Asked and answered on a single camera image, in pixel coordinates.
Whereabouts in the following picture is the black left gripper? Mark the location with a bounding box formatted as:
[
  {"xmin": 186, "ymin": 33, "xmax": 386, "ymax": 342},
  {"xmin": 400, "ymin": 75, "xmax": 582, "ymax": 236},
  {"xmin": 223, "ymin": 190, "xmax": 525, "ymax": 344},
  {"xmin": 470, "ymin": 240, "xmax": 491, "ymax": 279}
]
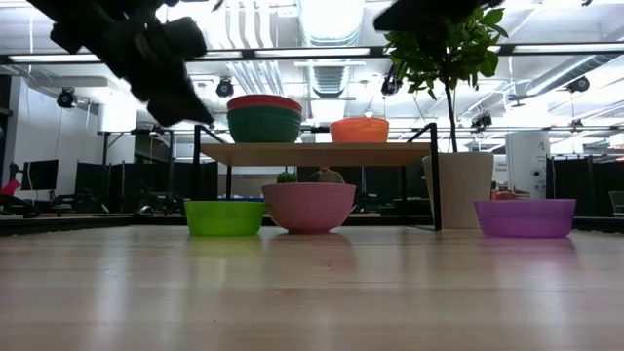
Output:
[{"xmin": 116, "ymin": 17, "xmax": 215, "ymax": 128}]

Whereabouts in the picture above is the large red plastic bowl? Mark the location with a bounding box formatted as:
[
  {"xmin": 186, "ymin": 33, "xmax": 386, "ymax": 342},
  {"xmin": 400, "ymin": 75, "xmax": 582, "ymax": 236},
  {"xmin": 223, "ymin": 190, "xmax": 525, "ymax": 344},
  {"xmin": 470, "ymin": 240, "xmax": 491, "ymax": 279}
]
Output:
[{"xmin": 226, "ymin": 94, "xmax": 303, "ymax": 116}]

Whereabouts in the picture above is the large pink plastic bowl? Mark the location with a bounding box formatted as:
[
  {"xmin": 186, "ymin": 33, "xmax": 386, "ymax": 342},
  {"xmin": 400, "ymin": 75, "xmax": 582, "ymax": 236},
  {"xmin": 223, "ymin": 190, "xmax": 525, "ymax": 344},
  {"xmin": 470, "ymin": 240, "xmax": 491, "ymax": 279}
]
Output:
[{"xmin": 261, "ymin": 181, "xmax": 358, "ymax": 235}]

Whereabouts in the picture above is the black computer monitor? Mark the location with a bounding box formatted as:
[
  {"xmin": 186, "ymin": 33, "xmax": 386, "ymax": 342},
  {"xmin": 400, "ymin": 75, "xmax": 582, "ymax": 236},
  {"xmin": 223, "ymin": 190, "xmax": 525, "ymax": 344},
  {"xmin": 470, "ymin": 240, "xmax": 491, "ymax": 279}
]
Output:
[{"xmin": 20, "ymin": 159, "xmax": 60, "ymax": 192}]

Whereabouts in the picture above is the purple plastic bowl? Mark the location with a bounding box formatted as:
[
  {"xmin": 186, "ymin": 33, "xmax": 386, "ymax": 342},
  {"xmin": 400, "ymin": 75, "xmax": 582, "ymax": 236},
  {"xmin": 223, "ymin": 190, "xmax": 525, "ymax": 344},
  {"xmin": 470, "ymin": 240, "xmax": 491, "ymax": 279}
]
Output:
[{"xmin": 474, "ymin": 198, "xmax": 578, "ymax": 240}]

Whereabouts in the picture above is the person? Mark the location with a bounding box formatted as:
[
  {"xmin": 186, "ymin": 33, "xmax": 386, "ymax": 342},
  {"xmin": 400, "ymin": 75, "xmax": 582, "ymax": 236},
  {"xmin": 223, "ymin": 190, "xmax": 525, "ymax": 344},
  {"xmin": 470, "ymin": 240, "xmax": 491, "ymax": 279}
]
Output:
[{"xmin": 308, "ymin": 166, "xmax": 346, "ymax": 185}]

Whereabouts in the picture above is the wooden shelf with black frame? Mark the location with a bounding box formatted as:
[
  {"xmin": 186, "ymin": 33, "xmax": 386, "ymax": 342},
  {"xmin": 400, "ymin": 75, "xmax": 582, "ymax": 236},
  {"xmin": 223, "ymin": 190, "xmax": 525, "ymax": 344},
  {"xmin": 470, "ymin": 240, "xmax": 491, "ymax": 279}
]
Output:
[{"xmin": 193, "ymin": 122, "xmax": 443, "ymax": 232}]

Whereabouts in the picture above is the large dark green bowl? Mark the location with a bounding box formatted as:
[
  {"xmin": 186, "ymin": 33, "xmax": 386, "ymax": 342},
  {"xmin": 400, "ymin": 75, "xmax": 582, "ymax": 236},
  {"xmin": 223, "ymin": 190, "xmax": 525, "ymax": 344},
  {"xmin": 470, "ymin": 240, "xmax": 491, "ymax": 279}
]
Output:
[{"xmin": 226, "ymin": 106, "xmax": 303, "ymax": 144}]

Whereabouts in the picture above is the white plant pot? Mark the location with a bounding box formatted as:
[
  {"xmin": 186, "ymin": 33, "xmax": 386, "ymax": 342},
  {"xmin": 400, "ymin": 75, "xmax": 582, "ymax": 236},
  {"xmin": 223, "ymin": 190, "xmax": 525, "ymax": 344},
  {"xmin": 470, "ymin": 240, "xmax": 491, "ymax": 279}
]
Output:
[{"xmin": 421, "ymin": 151, "xmax": 495, "ymax": 230}]

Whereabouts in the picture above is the silver ceiling air duct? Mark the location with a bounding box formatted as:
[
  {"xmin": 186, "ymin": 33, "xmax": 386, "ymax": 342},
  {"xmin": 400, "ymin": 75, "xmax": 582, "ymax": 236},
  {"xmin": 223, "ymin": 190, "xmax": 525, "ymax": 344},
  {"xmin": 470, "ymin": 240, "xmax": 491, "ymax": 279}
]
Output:
[{"xmin": 295, "ymin": 0, "xmax": 368, "ymax": 98}]

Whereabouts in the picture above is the green leafy potted tree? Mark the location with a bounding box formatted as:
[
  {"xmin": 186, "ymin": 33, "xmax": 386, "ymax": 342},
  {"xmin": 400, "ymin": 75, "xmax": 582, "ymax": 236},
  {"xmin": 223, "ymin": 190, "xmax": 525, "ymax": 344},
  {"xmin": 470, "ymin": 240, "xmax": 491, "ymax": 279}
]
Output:
[{"xmin": 383, "ymin": 7, "xmax": 510, "ymax": 154}]

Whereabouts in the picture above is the black ceiling spotlight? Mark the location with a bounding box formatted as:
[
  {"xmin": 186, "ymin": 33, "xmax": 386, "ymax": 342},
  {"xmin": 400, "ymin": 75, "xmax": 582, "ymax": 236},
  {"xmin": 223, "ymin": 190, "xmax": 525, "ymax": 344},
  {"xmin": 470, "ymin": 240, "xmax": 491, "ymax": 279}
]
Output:
[
  {"xmin": 215, "ymin": 77, "xmax": 235, "ymax": 99},
  {"xmin": 380, "ymin": 65, "xmax": 403, "ymax": 98},
  {"xmin": 56, "ymin": 87, "xmax": 79, "ymax": 110},
  {"xmin": 566, "ymin": 75, "xmax": 592, "ymax": 95}
]

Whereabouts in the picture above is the light green plastic bowl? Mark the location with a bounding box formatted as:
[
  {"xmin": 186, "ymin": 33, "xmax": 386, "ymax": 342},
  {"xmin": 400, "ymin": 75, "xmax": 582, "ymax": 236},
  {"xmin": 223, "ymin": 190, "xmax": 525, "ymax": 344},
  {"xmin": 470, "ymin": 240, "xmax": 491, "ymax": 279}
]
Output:
[{"xmin": 183, "ymin": 200, "xmax": 267, "ymax": 238}]

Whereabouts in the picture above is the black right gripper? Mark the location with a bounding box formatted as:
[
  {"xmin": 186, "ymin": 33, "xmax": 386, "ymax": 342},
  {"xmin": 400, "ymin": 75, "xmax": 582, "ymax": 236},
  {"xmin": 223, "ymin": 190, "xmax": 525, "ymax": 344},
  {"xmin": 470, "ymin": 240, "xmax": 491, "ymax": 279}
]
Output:
[{"xmin": 372, "ymin": 0, "xmax": 504, "ymax": 35}]

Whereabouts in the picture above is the white round column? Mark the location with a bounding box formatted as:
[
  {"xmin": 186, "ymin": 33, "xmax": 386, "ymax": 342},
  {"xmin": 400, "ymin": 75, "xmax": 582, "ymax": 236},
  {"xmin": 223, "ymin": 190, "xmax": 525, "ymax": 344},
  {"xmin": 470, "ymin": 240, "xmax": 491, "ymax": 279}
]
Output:
[{"xmin": 505, "ymin": 131, "xmax": 552, "ymax": 201}]

